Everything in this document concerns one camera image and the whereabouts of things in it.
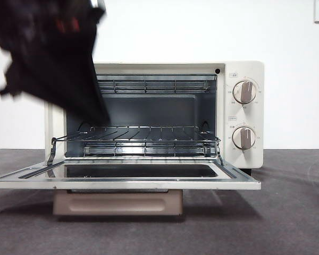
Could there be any cream oven knob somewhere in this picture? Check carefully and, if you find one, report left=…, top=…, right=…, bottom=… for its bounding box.
left=232, top=80, right=257, bottom=104
left=232, top=126, right=256, bottom=150

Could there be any cream Toshiba toaster oven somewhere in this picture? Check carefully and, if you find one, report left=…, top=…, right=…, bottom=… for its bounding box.
left=44, top=61, right=264, bottom=176

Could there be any metal wire oven rack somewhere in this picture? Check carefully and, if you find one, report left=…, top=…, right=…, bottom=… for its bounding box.
left=51, top=125, right=222, bottom=142

